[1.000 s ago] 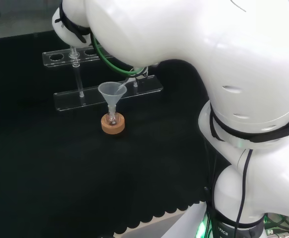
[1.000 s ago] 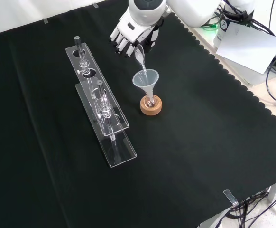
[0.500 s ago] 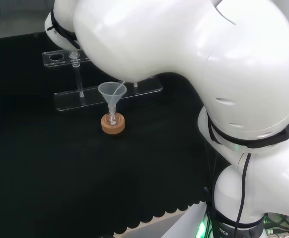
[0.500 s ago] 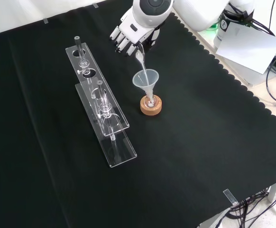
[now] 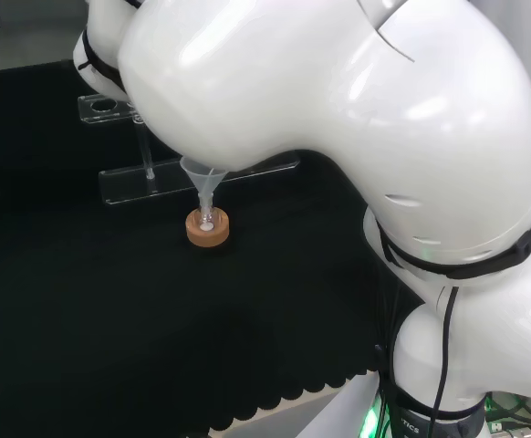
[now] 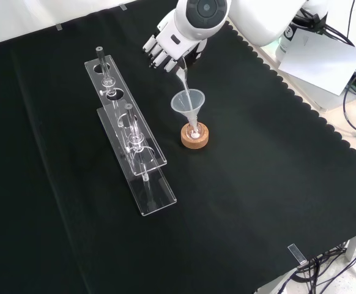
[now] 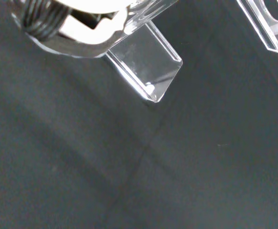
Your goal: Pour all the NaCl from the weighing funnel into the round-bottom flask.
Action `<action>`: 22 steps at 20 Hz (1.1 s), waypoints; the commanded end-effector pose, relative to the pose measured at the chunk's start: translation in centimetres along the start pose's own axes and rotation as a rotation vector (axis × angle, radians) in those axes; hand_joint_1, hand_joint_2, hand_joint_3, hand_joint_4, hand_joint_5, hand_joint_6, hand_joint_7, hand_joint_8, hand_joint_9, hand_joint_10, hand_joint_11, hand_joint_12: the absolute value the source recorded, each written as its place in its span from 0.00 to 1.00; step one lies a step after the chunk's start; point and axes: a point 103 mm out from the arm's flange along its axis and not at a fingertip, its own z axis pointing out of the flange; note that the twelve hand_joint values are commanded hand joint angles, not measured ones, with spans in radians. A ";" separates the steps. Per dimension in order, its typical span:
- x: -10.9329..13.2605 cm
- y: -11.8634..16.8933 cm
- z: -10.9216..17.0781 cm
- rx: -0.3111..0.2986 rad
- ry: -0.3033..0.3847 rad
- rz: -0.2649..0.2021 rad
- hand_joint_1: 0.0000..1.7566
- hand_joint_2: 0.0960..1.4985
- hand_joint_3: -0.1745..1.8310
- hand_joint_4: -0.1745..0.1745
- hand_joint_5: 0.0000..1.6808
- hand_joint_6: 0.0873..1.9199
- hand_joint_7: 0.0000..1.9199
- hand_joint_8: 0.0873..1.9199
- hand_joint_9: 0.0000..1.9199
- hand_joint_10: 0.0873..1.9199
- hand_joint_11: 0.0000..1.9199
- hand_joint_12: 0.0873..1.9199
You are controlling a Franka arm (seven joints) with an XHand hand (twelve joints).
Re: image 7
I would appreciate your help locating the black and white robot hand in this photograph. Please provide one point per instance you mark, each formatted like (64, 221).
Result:
(86, 35)

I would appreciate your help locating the black bench cloth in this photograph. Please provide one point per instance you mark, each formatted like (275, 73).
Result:
(105, 155)

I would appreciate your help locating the clear acrylic funnel stand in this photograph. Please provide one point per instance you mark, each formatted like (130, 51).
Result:
(148, 64)

